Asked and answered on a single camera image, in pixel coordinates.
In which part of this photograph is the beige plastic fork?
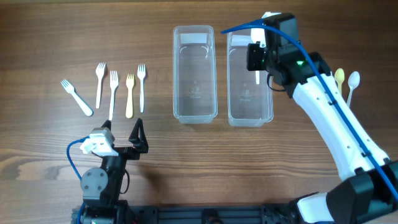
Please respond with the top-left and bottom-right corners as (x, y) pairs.
(125, 74), (134, 119)

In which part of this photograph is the clear container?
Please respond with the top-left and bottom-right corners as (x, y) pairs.
(227, 29), (274, 127)
(173, 25), (218, 124)

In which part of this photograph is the white fork far left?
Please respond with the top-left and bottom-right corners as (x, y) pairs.
(60, 80), (93, 116)

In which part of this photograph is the white fork right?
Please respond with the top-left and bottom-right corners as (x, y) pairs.
(137, 64), (146, 113)

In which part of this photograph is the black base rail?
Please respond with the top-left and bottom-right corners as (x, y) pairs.
(71, 198), (299, 224)

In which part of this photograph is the white spoon far right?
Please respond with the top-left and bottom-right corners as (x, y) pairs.
(346, 71), (360, 107)

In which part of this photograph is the white fork middle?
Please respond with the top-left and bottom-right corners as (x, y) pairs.
(109, 70), (119, 120)

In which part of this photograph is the clear container right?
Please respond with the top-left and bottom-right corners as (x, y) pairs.
(227, 29), (274, 127)

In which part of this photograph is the beige plastic spoon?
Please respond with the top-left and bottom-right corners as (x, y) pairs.
(335, 68), (345, 94)

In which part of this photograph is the white fork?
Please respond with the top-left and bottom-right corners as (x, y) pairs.
(109, 70), (119, 120)
(95, 62), (106, 109)
(60, 80), (93, 116)
(137, 64), (146, 113)

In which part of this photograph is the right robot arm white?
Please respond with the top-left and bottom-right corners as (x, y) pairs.
(247, 13), (397, 223)

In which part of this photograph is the left blue cable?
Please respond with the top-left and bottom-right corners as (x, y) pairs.
(65, 136), (90, 224)

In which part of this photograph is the white spoon thin handle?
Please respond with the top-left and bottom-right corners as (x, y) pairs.
(255, 70), (260, 85)

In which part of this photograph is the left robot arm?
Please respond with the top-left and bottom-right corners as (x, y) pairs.
(76, 118), (149, 224)

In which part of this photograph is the clear container left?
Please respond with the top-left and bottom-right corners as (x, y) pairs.
(173, 25), (218, 124)

